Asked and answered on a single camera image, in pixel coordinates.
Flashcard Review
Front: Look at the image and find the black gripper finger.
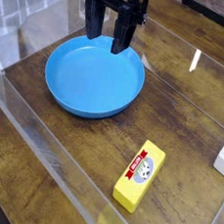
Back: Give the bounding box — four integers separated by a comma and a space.
111, 9, 137, 55
85, 0, 106, 40

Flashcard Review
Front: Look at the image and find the yellow butter block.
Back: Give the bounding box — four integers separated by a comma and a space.
112, 140, 166, 213

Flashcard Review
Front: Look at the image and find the blue round tray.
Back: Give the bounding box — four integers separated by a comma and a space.
44, 36, 146, 119

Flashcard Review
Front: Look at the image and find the black baseboard strip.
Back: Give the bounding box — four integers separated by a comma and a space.
182, 0, 224, 27

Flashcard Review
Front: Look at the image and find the clear acrylic enclosure wall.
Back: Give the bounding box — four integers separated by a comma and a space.
0, 0, 224, 224

